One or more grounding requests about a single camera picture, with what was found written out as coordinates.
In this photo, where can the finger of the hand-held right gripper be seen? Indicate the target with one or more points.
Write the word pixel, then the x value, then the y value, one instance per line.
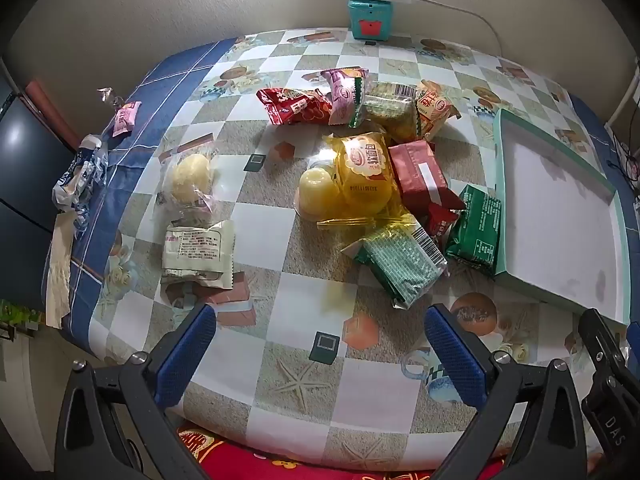
pixel 602 350

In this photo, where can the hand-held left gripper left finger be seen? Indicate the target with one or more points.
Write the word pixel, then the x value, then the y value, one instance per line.
pixel 185 355

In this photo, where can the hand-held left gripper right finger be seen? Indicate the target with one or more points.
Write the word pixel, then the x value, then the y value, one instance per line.
pixel 455 360

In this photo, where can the white snack packet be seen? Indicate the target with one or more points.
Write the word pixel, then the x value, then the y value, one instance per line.
pixel 197 250

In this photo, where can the green foil packet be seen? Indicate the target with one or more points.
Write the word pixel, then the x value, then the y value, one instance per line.
pixel 477 230

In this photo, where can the teal-edged shallow box tray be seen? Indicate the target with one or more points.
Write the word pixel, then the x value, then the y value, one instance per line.
pixel 555 200

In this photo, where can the yellow bread packet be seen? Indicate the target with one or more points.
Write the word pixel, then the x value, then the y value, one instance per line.
pixel 365 175

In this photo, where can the yellow jelly cup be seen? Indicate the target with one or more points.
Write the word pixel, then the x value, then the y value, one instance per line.
pixel 317 192

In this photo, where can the purple cake roll packet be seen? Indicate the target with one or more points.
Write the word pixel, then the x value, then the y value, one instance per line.
pixel 345 92

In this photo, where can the red printed cloth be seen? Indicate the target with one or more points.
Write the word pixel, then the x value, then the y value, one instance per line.
pixel 225 455

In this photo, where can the clear green cracker packet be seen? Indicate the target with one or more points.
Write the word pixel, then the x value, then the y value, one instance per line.
pixel 392 110
pixel 402 260

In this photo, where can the checked printed tablecloth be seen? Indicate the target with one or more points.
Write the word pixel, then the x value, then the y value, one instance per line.
pixel 300 310

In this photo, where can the clear-wrapped round pastry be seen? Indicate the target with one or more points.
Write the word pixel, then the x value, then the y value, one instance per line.
pixel 192 180

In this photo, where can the dark red foil packet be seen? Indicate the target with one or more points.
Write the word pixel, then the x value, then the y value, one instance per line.
pixel 417 175

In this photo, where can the blue and white wrapper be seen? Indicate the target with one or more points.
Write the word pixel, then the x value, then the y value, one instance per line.
pixel 80 175

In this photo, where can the dark cabinet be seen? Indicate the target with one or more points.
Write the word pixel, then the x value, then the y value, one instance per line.
pixel 25 175

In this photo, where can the small pink packet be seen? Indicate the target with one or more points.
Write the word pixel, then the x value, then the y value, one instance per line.
pixel 125 117

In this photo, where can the orange snack packet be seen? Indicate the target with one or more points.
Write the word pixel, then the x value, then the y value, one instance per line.
pixel 435 110

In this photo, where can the white rack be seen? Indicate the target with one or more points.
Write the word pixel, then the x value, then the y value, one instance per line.
pixel 625 95

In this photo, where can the clear crinkled wrapper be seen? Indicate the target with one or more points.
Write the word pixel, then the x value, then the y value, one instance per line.
pixel 107 95

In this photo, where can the small teal cube box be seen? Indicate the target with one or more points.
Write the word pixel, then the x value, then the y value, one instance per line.
pixel 371 20

